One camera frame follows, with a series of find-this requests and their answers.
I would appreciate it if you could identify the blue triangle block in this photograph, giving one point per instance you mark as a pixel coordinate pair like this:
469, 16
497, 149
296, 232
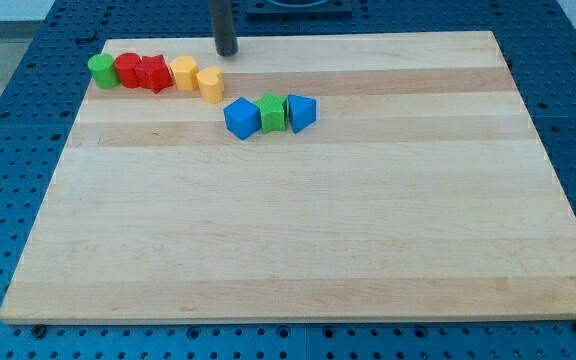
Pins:
302, 112

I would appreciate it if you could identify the green star block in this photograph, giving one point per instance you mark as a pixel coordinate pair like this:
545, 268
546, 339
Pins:
273, 112

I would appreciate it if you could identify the blue cube block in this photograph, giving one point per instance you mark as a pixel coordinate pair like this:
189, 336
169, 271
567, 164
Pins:
242, 118

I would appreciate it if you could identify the yellow heart block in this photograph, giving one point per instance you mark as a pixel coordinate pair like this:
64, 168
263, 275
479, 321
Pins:
211, 84

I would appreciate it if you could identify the light wooden board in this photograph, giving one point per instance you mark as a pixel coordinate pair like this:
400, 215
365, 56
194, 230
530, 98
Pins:
422, 193

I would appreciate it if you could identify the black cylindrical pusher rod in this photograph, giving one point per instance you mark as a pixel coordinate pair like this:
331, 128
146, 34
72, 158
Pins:
223, 27

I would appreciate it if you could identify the yellow hexagon block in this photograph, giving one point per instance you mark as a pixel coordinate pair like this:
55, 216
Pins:
184, 70

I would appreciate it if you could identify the red star block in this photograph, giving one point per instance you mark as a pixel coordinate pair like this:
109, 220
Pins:
153, 73

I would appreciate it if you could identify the red cylinder block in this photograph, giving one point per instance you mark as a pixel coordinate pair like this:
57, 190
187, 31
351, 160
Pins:
125, 68

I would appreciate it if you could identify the green cylinder block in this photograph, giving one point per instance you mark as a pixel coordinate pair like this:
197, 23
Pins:
101, 67

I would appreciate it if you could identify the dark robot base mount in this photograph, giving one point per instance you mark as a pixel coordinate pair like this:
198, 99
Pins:
266, 8

